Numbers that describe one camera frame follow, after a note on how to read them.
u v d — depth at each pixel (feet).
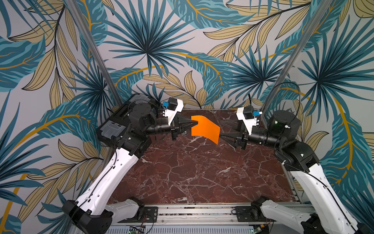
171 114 1.54
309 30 2.50
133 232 2.32
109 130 2.76
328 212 1.21
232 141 1.68
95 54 2.75
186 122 1.67
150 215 2.37
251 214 2.38
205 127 1.77
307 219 1.52
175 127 1.57
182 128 1.75
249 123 1.46
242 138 1.50
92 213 1.19
